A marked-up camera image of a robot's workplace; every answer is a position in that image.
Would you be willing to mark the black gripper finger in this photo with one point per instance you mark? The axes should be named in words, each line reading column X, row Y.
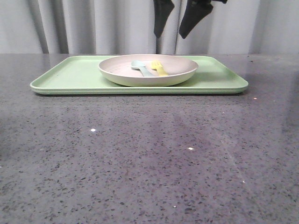
column 162, row 10
column 195, row 11

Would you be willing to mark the yellow plastic fork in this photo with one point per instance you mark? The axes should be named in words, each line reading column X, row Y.
column 158, row 67

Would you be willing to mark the light blue plastic spoon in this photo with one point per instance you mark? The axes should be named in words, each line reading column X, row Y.
column 139, row 65

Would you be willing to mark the cream white round plate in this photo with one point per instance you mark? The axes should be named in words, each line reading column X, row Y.
column 118, row 69

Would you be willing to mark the light green plastic tray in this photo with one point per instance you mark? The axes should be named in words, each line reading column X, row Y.
column 81, row 75

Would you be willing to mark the grey pleated curtain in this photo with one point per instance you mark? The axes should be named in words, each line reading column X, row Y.
column 110, row 27

